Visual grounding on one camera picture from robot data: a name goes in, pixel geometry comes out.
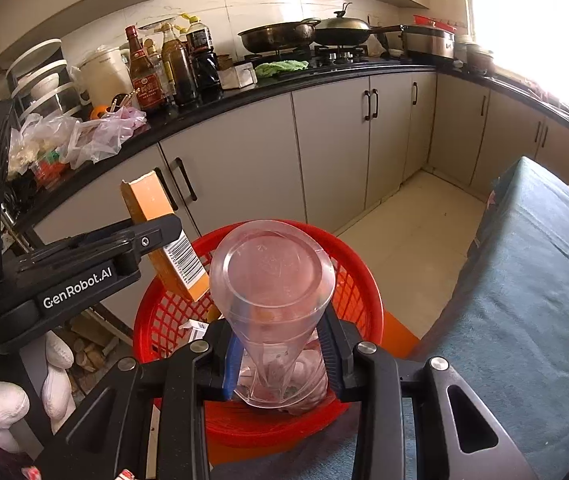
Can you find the plastic bags on counter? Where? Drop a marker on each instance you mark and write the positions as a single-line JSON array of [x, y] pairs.
[[65, 138]]

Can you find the lower kitchen cabinets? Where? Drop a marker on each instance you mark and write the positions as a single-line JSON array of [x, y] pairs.
[[322, 154]]

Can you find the sauce bottles group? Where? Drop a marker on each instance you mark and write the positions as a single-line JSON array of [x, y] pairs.
[[164, 77]]

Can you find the black frying pan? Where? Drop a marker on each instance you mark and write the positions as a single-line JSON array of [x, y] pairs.
[[279, 36]]

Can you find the white gloved left hand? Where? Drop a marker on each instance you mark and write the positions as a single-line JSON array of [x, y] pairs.
[[55, 397]]

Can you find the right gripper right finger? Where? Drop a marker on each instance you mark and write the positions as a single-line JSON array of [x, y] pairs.
[[456, 435]]

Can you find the yellow box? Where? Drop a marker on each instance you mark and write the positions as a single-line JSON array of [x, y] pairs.
[[163, 239]]

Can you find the white orange carton box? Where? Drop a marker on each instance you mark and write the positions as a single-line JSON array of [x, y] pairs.
[[192, 330]]

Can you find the white electric kettle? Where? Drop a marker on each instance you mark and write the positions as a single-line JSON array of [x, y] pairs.
[[105, 75]]

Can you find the green cloth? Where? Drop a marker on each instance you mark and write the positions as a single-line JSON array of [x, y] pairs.
[[273, 69]]

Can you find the blue table cloth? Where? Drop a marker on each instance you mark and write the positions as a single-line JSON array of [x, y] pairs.
[[506, 328]]

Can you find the clear plastic cup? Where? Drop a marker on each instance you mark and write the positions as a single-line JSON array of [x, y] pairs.
[[272, 282]]

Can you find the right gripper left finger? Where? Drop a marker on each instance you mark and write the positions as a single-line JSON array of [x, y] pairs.
[[108, 435]]

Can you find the black wok with lid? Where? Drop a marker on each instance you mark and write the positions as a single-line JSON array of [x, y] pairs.
[[344, 32]]

